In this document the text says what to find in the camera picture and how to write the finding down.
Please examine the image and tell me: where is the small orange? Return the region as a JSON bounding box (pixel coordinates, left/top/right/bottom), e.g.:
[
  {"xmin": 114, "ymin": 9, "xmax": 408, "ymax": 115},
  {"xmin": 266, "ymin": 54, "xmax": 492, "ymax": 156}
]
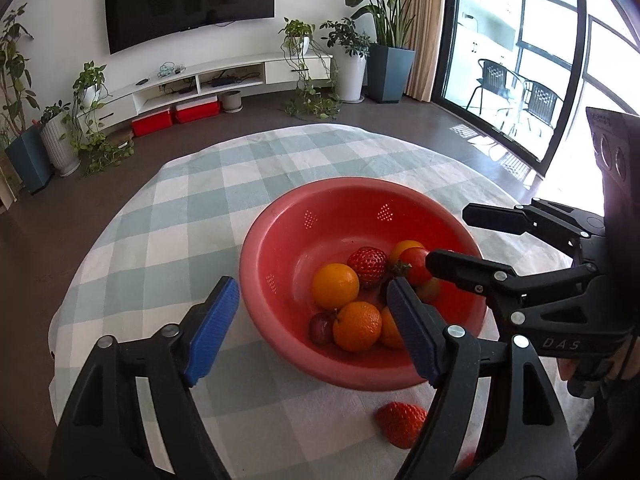
[
  {"xmin": 389, "ymin": 240, "xmax": 426, "ymax": 266},
  {"xmin": 378, "ymin": 306, "xmax": 407, "ymax": 351}
]

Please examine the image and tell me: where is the tall leafy plant blue pot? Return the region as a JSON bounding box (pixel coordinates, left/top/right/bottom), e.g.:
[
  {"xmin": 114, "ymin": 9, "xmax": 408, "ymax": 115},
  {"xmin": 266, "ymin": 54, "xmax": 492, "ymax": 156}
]
[{"xmin": 0, "ymin": 4, "xmax": 55, "ymax": 196}]

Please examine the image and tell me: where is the plant in ribbed white pot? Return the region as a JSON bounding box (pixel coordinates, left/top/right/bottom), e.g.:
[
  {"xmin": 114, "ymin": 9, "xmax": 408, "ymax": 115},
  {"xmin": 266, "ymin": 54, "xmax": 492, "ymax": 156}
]
[{"xmin": 40, "ymin": 102, "xmax": 82, "ymax": 177}]

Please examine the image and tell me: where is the red strawberry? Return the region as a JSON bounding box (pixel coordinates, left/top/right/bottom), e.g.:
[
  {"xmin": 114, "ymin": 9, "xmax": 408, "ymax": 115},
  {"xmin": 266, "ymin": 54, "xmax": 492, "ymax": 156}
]
[
  {"xmin": 347, "ymin": 247, "xmax": 388, "ymax": 288},
  {"xmin": 375, "ymin": 402, "xmax": 428, "ymax": 450}
]

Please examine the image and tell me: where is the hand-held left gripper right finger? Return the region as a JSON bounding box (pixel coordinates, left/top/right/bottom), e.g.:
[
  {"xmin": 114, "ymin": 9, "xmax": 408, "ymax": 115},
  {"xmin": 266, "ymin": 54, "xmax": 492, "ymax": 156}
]
[{"xmin": 386, "ymin": 277, "xmax": 578, "ymax": 480}]

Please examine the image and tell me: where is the red tomato with green stem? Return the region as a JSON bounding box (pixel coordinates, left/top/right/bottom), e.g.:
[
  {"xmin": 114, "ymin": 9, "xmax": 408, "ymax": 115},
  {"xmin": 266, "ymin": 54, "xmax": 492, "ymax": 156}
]
[{"xmin": 391, "ymin": 247, "xmax": 433, "ymax": 287}]

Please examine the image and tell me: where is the dark orange tangerine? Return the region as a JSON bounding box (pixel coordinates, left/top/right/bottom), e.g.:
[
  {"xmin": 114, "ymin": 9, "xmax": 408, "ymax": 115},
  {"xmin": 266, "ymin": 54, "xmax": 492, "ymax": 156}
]
[{"xmin": 332, "ymin": 301, "xmax": 383, "ymax": 353}]

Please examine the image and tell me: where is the white television cabinet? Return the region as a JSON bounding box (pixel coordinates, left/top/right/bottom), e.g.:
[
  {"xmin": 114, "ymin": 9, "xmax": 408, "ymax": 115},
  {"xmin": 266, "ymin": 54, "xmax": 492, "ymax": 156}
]
[{"xmin": 102, "ymin": 51, "xmax": 333, "ymax": 116}]

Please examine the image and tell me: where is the red storage box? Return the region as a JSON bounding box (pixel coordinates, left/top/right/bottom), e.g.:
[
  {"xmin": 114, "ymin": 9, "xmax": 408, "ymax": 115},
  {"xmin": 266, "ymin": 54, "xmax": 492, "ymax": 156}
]
[
  {"xmin": 175, "ymin": 99, "xmax": 221, "ymax": 124},
  {"xmin": 131, "ymin": 109, "xmax": 174, "ymax": 137}
]

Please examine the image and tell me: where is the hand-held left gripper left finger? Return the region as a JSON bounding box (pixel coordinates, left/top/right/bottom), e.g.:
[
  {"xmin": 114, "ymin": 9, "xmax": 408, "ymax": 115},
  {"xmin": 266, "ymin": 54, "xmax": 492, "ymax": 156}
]
[{"xmin": 47, "ymin": 276, "xmax": 241, "ymax": 480}]

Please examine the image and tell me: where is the red plastic colander bowl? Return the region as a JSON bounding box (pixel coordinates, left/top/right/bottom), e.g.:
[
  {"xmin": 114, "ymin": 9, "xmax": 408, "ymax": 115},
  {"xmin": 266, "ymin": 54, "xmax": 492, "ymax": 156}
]
[{"xmin": 239, "ymin": 178, "xmax": 488, "ymax": 392}]

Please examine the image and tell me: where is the trailing pothos white pot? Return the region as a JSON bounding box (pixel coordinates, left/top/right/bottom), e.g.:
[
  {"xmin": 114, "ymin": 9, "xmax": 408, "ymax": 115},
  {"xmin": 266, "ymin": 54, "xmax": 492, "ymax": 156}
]
[
  {"xmin": 70, "ymin": 61, "xmax": 136, "ymax": 176},
  {"xmin": 279, "ymin": 17, "xmax": 343, "ymax": 121}
]

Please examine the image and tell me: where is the black wall television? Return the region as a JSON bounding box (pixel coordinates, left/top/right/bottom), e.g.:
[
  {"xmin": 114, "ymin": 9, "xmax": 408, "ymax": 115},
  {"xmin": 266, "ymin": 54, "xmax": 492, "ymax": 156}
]
[{"xmin": 104, "ymin": 0, "xmax": 277, "ymax": 56}]

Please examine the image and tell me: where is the black balcony chair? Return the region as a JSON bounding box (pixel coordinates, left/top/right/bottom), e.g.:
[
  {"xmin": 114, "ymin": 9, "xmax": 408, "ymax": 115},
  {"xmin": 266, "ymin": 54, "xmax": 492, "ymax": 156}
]
[
  {"xmin": 510, "ymin": 80, "xmax": 563, "ymax": 138},
  {"xmin": 467, "ymin": 58, "xmax": 521, "ymax": 126}
]

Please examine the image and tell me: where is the bird of paradise dark pot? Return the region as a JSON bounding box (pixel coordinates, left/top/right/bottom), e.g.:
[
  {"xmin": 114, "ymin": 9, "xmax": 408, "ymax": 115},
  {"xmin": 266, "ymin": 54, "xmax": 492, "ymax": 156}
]
[{"xmin": 330, "ymin": 0, "xmax": 461, "ymax": 103}]

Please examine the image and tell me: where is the sliding glass door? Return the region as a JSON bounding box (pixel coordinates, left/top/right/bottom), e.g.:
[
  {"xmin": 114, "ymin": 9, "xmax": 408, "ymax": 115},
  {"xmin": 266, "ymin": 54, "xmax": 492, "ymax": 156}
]
[{"xmin": 432, "ymin": 0, "xmax": 640, "ymax": 181}]

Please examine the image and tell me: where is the beige curtain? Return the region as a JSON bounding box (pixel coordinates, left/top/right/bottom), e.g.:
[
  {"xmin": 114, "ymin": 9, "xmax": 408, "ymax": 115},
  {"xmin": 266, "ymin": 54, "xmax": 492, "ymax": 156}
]
[{"xmin": 402, "ymin": 0, "xmax": 448, "ymax": 101}]

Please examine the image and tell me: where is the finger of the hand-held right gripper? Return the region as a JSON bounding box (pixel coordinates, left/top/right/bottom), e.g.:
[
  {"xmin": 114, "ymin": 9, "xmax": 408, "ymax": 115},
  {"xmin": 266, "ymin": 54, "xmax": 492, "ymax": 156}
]
[
  {"xmin": 425, "ymin": 249, "xmax": 599, "ymax": 336},
  {"xmin": 462, "ymin": 199, "xmax": 607, "ymax": 242}
]

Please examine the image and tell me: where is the checked green white tablecloth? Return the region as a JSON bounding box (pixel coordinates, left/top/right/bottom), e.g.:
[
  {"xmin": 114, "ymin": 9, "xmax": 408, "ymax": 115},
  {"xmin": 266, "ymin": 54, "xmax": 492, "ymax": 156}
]
[{"xmin": 47, "ymin": 122, "xmax": 576, "ymax": 480}]

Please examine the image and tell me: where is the small reddish brown fruit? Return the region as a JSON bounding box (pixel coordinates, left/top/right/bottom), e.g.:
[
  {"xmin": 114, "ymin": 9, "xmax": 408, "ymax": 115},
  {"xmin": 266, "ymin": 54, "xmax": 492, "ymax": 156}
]
[{"xmin": 415, "ymin": 277, "xmax": 442, "ymax": 306}]

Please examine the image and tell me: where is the large light orange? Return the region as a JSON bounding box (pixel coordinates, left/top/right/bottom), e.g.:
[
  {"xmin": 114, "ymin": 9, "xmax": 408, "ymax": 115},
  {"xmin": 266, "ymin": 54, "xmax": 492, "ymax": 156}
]
[{"xmin": 312, "ymin": 263, "xmax": 361, "ymax": 311}]

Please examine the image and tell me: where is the bushy plant tall white pot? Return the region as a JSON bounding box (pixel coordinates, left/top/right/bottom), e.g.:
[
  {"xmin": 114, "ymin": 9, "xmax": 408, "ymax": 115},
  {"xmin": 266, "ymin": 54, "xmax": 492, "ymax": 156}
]
[{"xmin": 320, "ymin": 17, "xmax": 371, "ymax": 103}]

